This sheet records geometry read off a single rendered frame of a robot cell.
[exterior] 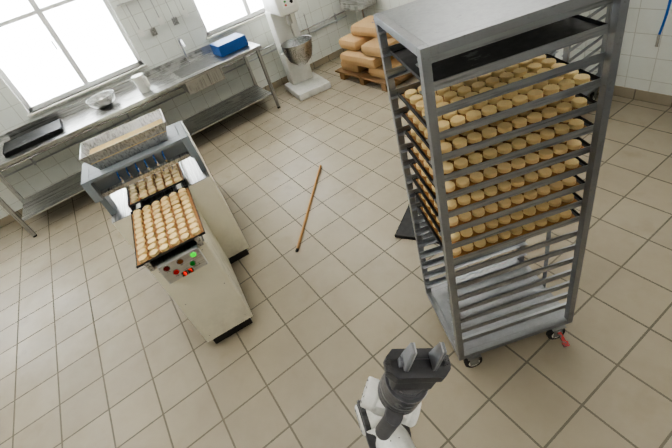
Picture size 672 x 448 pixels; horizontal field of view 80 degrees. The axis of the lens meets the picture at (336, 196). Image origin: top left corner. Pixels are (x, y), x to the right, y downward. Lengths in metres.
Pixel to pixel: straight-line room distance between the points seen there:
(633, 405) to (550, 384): 0.35
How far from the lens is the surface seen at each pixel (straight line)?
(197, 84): 5.45
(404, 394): 0.86
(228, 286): 2.72
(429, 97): 1.29
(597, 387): 2.56
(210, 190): 3.10
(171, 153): 3.03
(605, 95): 1.66
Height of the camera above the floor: 2.24
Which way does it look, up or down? 37 degrees down
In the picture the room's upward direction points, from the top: 18 degrees counter-clockwise
